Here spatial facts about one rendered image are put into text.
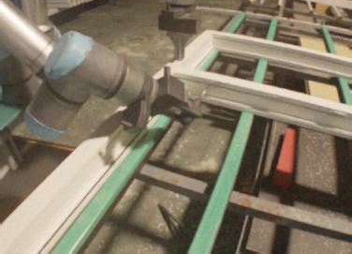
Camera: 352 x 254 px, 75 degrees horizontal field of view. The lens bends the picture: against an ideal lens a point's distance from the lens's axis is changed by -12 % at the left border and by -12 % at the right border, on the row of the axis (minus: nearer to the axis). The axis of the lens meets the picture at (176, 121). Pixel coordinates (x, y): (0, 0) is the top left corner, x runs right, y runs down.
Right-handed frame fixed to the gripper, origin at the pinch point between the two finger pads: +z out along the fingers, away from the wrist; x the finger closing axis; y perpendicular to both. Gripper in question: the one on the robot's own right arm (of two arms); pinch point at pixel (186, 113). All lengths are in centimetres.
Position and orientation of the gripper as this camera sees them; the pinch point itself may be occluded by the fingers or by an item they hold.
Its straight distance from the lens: 63.9
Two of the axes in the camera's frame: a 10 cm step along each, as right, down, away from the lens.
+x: -7.4, 2.6, 6.2
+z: 6.7, 3.0, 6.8
